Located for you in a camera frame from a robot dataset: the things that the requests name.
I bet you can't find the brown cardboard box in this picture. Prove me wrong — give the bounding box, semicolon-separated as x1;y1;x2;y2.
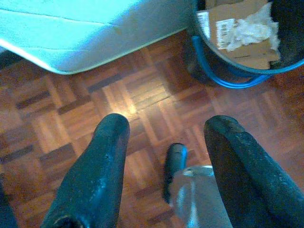
204;0;282;70

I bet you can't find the green white quilted mattress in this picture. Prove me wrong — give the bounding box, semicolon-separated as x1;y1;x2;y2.
0;0;198;76

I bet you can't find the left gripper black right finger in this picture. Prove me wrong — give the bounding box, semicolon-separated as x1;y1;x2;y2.
203;115;304;228

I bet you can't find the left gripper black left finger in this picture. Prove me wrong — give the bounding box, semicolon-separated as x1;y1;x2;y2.
40;113;131;228

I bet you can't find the dark bin with blue rim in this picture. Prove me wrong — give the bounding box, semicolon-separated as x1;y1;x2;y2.
190;0;304;90

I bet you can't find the white crumpled paper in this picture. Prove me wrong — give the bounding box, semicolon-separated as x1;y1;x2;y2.
227;2;281;53

